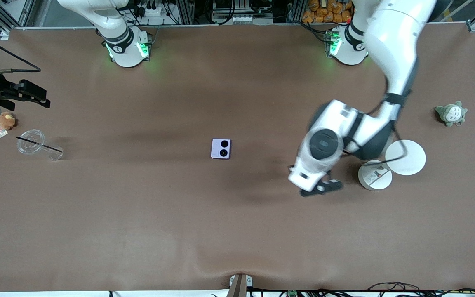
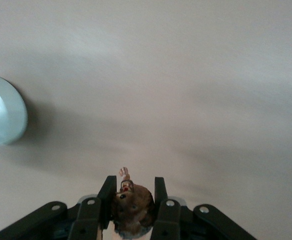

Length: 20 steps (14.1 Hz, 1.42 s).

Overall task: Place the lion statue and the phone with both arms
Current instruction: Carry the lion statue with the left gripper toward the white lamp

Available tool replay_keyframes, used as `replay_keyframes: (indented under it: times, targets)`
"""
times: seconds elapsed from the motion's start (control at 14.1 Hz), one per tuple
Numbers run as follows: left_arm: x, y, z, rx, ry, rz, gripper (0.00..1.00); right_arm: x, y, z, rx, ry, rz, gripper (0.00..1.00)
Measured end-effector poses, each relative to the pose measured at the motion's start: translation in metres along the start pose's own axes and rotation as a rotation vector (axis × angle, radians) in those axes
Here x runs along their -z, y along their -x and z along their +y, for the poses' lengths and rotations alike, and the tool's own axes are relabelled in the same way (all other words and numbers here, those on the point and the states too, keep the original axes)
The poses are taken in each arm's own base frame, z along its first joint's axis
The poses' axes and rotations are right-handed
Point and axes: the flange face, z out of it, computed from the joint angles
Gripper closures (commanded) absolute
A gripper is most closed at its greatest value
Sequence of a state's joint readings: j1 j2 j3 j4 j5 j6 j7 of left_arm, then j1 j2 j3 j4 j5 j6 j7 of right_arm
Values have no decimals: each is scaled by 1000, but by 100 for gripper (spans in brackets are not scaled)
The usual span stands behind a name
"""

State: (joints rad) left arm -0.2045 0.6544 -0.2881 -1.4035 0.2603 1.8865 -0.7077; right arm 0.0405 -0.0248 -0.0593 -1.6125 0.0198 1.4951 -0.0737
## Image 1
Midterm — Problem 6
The white power strip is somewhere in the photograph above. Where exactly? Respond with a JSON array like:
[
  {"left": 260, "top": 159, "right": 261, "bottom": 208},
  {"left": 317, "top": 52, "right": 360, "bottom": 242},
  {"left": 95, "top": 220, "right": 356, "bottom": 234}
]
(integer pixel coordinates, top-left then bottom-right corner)
[{"left": 132, "top": 2, "right": 172, "bottom": 18}]

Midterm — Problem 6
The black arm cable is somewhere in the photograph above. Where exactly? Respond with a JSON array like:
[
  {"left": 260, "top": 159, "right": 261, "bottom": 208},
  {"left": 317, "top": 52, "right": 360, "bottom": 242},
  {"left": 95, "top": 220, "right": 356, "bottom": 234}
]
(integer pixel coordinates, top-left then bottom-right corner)
[
  {"left": 343, "top": 76, "right": 408, "bottom": 167},
  {"left": 0, "top": 26, "right": 41, "bottom": 75}
]

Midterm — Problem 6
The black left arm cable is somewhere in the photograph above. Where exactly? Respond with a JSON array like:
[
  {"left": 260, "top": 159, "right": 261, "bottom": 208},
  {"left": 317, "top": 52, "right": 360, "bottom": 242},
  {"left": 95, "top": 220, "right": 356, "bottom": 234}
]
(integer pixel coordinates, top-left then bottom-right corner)
[{"left": 343, "top": 76, "right": 408, "bottom": 167}]

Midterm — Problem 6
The brown bear plush keychain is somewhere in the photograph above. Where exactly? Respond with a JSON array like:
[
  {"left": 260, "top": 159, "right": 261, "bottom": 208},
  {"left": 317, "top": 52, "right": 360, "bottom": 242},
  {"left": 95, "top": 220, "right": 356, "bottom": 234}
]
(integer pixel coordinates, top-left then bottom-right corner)
[{"left": 0, "top": 112, "right": 16, "bottom": 130}]

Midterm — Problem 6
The white round labelled box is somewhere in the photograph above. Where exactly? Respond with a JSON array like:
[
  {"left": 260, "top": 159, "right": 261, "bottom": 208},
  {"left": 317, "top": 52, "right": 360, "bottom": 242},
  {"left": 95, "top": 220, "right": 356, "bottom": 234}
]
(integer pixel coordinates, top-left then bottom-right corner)
[{"left": 358, "top": 160, "right": 393, "bottom": 191}]

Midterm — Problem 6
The grey totoro plush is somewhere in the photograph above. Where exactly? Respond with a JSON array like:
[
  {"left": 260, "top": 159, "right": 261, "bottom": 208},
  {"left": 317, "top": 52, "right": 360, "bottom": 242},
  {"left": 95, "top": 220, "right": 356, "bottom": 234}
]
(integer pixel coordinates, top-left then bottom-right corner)
[{"left": 435, "top": 101, "right": 468, "bottom": 127}]

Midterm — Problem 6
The lilac flip phone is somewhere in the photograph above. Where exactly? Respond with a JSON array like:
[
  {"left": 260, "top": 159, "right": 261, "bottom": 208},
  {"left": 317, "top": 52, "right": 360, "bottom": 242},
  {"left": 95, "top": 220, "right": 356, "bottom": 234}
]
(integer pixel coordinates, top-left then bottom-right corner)
[{"left": 211, "top": 139, "right": 232, "bottom": 160}]

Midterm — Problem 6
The black drinking straw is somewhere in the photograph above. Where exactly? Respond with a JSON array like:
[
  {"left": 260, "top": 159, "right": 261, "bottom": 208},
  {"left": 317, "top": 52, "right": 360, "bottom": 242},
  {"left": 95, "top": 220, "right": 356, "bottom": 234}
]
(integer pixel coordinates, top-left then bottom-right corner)
[{"left": 16, "top": 137, "right": 63, "bottom": 153}]

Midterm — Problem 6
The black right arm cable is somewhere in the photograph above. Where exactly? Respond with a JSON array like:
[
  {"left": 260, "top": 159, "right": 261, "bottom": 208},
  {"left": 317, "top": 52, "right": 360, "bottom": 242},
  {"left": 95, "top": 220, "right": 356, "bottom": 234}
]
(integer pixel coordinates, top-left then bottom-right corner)
[{"left": 0, "top": 26, "right": 41, "bottom": 75}]

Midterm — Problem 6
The white round lid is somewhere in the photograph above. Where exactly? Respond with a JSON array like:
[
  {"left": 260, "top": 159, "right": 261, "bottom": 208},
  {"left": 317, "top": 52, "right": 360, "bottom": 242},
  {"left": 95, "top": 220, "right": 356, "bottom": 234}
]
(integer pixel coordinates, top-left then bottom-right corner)
[{"left": 386, "top": 140, "right": 426, "bottom": 176}]

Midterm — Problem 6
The orange plush pile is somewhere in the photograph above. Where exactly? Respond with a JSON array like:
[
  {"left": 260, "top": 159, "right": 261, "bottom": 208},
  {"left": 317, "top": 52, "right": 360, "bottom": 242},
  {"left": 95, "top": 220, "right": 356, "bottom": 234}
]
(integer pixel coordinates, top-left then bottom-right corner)
[{"left": 302, "top": 0, "right": 353, "bottom": 24}]

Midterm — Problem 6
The metal table clamp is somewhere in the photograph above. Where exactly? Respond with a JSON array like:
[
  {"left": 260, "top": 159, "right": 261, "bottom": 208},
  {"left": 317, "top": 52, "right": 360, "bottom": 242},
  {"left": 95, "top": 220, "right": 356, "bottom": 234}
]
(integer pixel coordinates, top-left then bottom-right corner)
[{"left": 228, "top": 274, "right": 253, "bottom": 297}]

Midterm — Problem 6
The clear plastic lidded cup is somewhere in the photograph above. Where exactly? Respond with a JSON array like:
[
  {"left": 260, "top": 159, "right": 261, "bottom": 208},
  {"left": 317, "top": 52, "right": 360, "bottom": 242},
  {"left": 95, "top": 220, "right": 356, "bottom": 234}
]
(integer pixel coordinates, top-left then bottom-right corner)
[{"left": 17, "top": 129, "right": 63, "bottom": 161}]

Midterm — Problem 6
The black base cable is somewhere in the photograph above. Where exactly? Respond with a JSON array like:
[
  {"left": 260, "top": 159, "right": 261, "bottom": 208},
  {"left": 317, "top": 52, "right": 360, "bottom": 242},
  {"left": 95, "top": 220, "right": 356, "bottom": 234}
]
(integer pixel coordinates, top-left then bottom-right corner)
[{"left": 295, "top": 20, "right": 329, "bottom": 44}]

